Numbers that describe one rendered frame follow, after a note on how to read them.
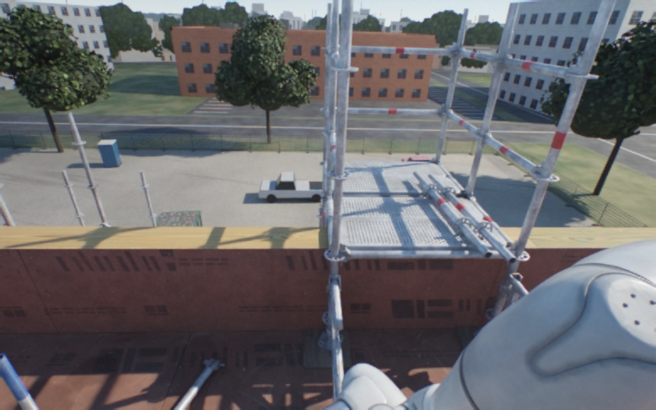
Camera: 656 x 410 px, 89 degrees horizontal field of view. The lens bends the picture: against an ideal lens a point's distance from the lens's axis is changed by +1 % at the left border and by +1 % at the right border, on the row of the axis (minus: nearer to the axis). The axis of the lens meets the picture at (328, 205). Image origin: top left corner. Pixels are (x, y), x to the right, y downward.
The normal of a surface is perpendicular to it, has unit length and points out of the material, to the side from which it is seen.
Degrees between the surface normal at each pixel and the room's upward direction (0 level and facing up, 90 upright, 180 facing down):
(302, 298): 90
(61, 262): 90
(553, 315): 64
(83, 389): 0
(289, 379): 0
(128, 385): 0
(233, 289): 90
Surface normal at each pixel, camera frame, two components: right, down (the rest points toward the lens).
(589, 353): -0.73, 0.05
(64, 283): 0.04, 0.47
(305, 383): 0.03, -0.88
